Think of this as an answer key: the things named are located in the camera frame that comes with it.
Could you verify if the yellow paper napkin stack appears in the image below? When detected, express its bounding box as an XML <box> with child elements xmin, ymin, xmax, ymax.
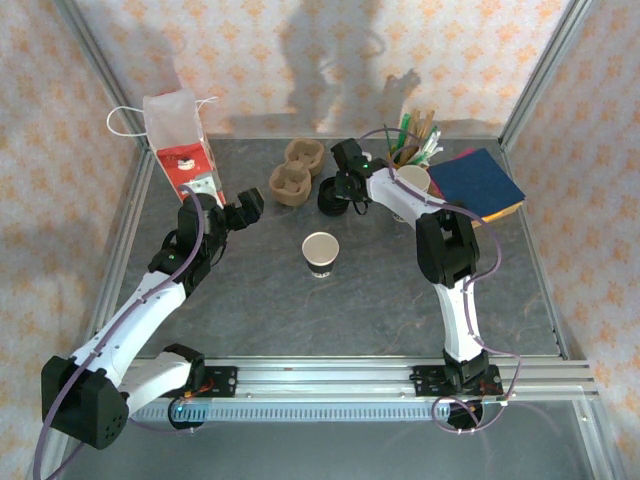
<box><xmin>469</xmin><ymin>198</ymin><xmax>526</xmax><ymax>231</ymax></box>

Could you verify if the white wrapped straw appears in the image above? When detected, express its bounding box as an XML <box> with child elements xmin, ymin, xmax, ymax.
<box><xmin>414</xmin><ymin>142</ymin><xmax>446</xmax><ymax>166</ymax></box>
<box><xmin>409</xmin><ymin>127</ymin><xmax>444</xmax><ymax>164</ymax></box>

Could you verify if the grey slotted cable duct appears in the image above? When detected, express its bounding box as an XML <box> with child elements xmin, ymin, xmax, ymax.
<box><xmin>127</xmin><ymin>402</ymin><xmax>501</xmax><ymax>422</ymax></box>

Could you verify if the aluminium table end rail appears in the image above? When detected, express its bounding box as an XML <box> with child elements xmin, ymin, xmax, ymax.
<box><xmin>204</xmin><ymin>132</ymin><xmax>506</xmax><ymax>142</ymax></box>

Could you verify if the orange patterned backdrop panel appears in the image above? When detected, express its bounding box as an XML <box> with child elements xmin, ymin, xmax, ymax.
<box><xmin>74</xmin><ymin>0</ymin><xmax>571</xmax><ymax>139</ymax></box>
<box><xmin>499</xmin><ymin>0</ymin><xmax>640</xmax><ymax>480</ymax></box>
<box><xmin>0</xmin><ymin>0</ymin><xmax>151</xmax><ymax>480</ymax></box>

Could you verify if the aluminium table side rail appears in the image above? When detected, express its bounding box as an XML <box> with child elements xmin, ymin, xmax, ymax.
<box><xmin>499</xmin><ymin>142</ymin><xmax>574</xmax><ymax>361</ymax></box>
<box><xmin>87</xmin><ymin>144</ymin><xmax>161</xmax><ymax>361</ymax></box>

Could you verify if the aluminium frame leg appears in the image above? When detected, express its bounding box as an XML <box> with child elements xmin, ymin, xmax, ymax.
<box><xmin>572</xmin><ymin>399</ymin><xmax>629</xmax><ymax>480</ymax></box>
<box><xmin>24</xmin><ymin>429</ymin><xmax>76</xmax><ymax>480</ymax></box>

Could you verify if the yellow stirrer holder cup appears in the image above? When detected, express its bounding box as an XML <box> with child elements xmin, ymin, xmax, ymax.
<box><xmin>387</xmin><ymin>149</ymin><xmax>431</xmax><ymax>171</ymax></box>

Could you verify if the stack of black lids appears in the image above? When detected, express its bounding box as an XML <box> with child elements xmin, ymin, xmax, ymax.
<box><xmin>317</xmin><ymin>184</ymin><xmax>354</xmax><ymax>218</ymax></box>

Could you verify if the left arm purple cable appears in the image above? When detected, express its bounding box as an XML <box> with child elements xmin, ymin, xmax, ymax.
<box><xmin>30</xmin><ymin>183</ymin><xmax>207</xmax><ymax>480</ymax></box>

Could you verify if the wooden stirrer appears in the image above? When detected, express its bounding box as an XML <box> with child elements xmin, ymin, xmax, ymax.
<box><xmin>407</xmin><ymin>110</ymin><xmax>426</xmax><ymax>156</ymax></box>
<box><xmin>417</xmin><ymin>108</ymin><xmax>437</xmax><ymax>151</ymax></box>

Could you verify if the aluminium frame post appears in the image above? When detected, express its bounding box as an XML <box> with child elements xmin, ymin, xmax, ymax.
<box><xmin>52</xmin><ymin>0</ymin><xmax>154</xmax><ymax>151</ymax></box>
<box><xmin>499</xmin><ymin>0</ymin><xmax>599</xmax><ymax>151</ymax></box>

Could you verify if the blue paper napkin stack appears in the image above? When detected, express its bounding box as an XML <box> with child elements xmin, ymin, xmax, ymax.
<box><xmin>427</xmin><ymin>148</ymin><xmax>527</xmax><ymax>217</ymax></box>

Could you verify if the green plastic stirrer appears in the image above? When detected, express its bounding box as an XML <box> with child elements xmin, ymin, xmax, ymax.
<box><xmin>398</xmin><ymin>112</ymin><xmax>416</xmax><ymax>151</ymax></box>

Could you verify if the aluminium mounting rail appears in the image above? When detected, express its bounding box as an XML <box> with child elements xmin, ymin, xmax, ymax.
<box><xmin>119</xmin><ymin>355</ymin><xmax>600</xmax><ymax>403</ymax></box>

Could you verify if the stack of paper cups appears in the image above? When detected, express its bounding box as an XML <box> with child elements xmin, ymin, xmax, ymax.
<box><xmin>392</xmin><ymin>164</ymin><xmax>431</xmax><ymax>224</ymax></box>

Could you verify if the red white paper bag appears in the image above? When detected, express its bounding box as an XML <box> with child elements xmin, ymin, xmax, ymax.
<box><xmin>106</xmin><ymin>88</ymin><xmax>228</xmax><ymax>207</ymax></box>

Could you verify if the thin green straw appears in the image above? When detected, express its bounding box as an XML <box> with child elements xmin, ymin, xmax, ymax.
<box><xmin>382</xmin><ymin>123</ymin><xmax>401</xmax><ymax>161</ymax></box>

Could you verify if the black paper coffee cup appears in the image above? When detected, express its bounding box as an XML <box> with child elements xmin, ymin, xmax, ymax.
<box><xmin>301</xmin><ymin>231</ymin><xmax>341</xmax><ymax>279</ymax></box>

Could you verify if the black round cable grommet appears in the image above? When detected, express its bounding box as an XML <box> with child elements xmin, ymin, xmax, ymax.
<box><xmin>167</xmin><ymin>397</ymin><xmax>207</xmax><ymax>434</ymax></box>
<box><xmin>446</xmin><ymin>399</ymin><xmax>485</xmax><ymax>435</ymax></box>

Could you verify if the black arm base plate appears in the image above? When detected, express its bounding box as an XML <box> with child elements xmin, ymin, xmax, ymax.
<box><xmin>192</xmin><ymin>366</ymin><xmax>239</xmax><ymax>400</ymax></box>
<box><xmin>412</xmin><ymin>364</ymin><xmax>504</xmax><ymax>400</ymax></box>

